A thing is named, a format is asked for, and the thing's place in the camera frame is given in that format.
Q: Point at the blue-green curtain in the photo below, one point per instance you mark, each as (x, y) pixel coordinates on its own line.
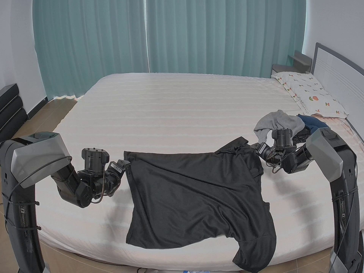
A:
(91, 38)
(221, 27)

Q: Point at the pile of clothes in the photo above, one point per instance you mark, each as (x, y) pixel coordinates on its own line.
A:
(281, 119)

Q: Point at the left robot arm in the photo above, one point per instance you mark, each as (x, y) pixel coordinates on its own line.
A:
(37, 158)

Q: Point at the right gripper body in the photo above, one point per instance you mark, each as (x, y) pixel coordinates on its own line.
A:
(260, 150)

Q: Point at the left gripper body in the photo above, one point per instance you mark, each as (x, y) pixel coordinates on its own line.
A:
(119, 170)

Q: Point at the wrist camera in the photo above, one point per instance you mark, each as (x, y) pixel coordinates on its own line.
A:
(104, 158)
(275, 137)

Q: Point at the black chest of drawers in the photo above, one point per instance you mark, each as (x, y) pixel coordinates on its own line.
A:
(11, 112)

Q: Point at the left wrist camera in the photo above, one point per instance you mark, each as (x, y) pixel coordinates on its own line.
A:
(104, 158)

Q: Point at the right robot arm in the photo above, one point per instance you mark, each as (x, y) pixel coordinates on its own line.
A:
(324, 155)

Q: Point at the grey bedside table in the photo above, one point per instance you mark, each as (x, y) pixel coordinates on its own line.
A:
(295, 61)

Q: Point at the bed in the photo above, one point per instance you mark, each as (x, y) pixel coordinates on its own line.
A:
(176, 112)

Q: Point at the black polo shirt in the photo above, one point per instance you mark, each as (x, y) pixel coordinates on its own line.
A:
(199, 195)

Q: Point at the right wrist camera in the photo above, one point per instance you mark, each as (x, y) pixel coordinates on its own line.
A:
(275, 137)

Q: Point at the white printed pillow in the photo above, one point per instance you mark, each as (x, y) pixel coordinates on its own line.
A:
(310, 92)

